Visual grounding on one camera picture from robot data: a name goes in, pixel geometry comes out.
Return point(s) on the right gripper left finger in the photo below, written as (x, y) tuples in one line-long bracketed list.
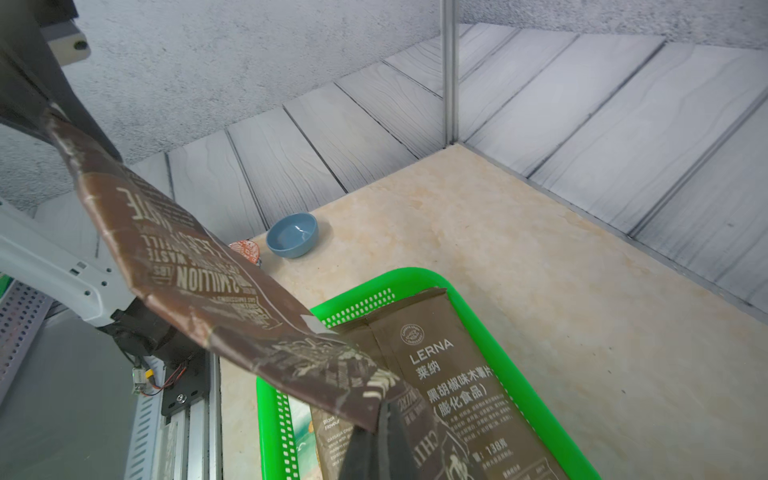
[(361, 458)]

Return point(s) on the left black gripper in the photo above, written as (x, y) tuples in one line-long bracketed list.
[(37, 39)]

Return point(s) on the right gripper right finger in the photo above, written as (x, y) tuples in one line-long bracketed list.
[(398, 460)]

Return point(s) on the brown Lerna cassava bag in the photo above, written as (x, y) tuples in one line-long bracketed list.
[(422, 339)]

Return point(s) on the dark brown snack bag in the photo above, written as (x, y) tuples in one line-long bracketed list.
[(214, 295)]

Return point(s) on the green plastic mesh basket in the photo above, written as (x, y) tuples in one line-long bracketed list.
[(279, 446)]

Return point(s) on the blue bowl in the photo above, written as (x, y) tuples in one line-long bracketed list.
[(293, 236)]

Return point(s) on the red patterned bowl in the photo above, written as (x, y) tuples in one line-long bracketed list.
[(248, 249)]

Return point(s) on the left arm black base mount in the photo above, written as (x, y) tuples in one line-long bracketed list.
[(141, 334)]

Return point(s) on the left aluminium frame post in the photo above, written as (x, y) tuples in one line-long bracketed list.
[(449, 48)]

